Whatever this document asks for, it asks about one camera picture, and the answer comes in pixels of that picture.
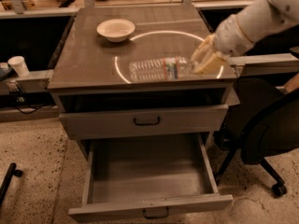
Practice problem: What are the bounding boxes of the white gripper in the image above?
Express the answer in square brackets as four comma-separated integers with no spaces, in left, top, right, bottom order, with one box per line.
[191,15,254,75]

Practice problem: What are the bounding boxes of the clear plastic water bottle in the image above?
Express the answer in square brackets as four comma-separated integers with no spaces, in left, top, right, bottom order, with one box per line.
[129,57,198,82]

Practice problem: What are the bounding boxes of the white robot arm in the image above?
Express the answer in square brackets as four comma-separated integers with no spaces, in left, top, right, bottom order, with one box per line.
[191,0,299,74]

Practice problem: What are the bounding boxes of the upper grey drawer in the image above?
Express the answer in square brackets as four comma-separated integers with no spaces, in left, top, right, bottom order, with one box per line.
[59,105,228,140]

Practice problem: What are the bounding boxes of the grey drawer cabinet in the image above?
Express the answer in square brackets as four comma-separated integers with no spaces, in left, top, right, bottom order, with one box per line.
[49,6,236,153]

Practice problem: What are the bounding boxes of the open middle drawer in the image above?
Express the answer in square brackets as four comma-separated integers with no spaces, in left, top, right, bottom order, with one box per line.
[69,133,233,223]

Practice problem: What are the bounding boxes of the black office chair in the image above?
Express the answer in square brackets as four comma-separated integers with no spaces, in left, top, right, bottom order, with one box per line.
[214,78,299,197]

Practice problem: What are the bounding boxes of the white ceramic bowl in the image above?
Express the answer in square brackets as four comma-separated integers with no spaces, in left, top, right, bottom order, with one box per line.
[96,19,135,43]

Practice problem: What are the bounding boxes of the white paper cup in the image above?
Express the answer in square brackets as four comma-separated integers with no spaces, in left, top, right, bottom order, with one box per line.
[7,56,29,77]

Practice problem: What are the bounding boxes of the black pole on floor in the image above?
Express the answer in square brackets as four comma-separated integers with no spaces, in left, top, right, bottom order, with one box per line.
[0,162,23,206]

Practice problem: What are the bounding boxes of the grey metal side rail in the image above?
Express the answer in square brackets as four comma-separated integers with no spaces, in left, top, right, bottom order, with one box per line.
[229,53,299,77]

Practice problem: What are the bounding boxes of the black upper drawer handle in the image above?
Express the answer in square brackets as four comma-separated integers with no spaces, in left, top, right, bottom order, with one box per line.
[133,116,161,126]

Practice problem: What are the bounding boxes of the black drawer handle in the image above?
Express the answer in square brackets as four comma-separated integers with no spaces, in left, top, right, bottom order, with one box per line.
[133,116,161,126]
[142,207,169,219]

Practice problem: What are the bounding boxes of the black middle drawer handle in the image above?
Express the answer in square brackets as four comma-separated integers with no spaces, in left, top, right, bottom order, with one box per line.
[142,207,169,219]

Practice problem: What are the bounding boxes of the black cable with plug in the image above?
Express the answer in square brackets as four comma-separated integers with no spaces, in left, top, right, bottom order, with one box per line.
[8,83,48,115]

